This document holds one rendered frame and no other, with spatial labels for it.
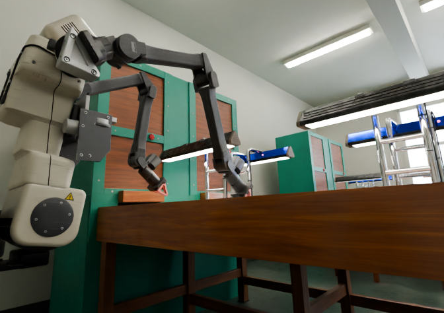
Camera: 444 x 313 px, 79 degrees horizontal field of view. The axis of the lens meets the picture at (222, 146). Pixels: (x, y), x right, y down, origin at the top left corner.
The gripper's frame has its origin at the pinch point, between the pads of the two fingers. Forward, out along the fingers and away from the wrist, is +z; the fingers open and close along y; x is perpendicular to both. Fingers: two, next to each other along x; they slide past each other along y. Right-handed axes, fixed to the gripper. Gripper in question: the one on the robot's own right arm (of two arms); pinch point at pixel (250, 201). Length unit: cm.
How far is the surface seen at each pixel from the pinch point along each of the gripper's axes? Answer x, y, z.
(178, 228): 32.1, 6.9, -22.7
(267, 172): -217, 170, 173
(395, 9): -282, -50, 30
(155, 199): -1, 75, -6
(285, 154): -53, 5, 17
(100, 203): 22, 81, -30
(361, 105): -17, -57, -25
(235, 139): -20.0, 2.9, -23.8
